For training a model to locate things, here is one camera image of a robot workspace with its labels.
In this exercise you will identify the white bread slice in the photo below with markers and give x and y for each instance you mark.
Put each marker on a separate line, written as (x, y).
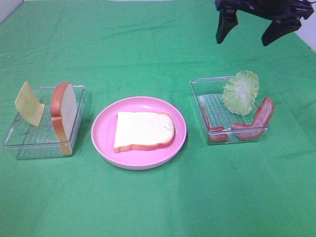
(144, 131)

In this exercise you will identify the clear plastic tray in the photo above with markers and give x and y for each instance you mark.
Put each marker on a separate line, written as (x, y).
(26, 141)
(209, 92)

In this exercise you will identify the yellow cheese slice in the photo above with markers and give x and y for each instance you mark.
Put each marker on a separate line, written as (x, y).
(28, 106)

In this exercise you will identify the bacon strip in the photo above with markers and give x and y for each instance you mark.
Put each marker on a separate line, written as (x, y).
(261, 119)
(217, 138)

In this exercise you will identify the clear left plastic tray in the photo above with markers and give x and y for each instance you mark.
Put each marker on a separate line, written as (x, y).
(26, 141)

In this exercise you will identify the green lettuce leaf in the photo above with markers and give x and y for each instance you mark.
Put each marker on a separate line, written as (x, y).
(240, 92)

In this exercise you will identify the upright bread slice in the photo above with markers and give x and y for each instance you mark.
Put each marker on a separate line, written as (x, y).
(63, 111)

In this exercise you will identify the clear right plastic tray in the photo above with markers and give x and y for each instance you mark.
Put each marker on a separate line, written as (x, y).
(209, 92)

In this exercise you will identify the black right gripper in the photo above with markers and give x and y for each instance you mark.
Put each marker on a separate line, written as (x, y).
(285, 16)

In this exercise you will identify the green tablecloth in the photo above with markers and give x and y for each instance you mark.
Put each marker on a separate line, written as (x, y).
(155, 48)

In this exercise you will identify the pink round plate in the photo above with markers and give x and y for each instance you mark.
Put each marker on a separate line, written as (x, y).
(104, 128)

